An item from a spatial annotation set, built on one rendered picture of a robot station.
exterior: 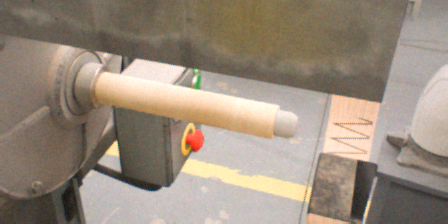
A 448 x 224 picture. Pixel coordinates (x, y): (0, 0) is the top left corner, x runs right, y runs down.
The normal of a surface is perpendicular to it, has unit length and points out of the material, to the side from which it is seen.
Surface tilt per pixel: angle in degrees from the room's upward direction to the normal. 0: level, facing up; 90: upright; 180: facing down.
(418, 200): 90
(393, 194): 90
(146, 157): 90
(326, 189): 13
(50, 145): 95
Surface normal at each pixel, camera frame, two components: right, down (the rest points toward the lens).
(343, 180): -0.04, -0.76
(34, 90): 0.91, 0.22
